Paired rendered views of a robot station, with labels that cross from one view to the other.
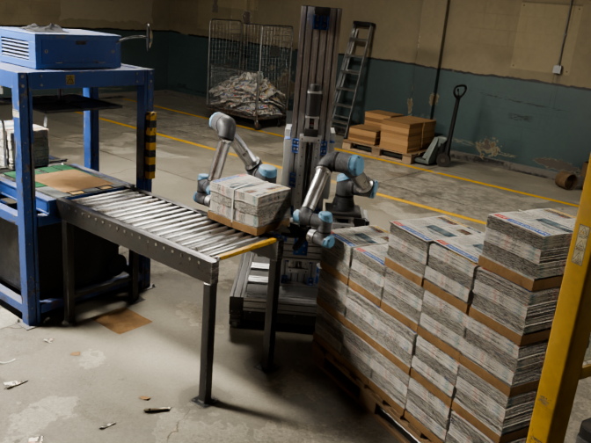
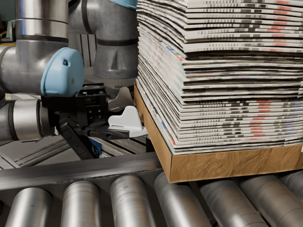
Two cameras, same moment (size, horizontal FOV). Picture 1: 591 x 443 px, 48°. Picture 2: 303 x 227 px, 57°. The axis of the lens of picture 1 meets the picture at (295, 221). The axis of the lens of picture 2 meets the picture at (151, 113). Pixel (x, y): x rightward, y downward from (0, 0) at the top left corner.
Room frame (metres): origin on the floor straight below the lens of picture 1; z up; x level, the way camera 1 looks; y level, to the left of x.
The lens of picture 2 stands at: (3.50, 0.74, 1.05)
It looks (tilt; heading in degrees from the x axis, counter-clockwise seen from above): 25 degrees down; 310
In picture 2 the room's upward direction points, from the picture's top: straight up
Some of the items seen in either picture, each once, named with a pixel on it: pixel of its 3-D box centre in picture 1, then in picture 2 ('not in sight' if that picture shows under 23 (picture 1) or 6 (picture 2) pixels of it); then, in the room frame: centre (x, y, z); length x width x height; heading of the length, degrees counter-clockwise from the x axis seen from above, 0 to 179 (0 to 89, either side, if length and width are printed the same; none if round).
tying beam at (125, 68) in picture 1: (60, 72); not in sight; (4.26, 1.56, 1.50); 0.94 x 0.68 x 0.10; 143
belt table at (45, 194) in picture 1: (62, 186); not in sight; (4.26, 1.56, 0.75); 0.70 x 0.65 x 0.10; 53
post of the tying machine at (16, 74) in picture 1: (26, 205); not in sight; (3.73, 1.59, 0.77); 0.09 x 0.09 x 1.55; 53
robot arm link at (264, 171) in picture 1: (266, 176); (113, 11); (4.09, 0.20, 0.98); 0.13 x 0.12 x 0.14; 30
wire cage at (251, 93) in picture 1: (248, 73); not in sight; (11.60, 1.02, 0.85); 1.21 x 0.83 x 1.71; 53
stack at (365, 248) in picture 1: (403, 335); not in sight; (3.19, -0.62, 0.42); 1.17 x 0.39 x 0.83; 31
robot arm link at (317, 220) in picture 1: (322, 221); not in sight; (3.45, -0.14, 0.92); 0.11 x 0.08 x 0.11; 66
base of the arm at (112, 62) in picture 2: not in sight; (118, 54); (4.09, 0.20, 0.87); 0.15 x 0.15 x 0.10
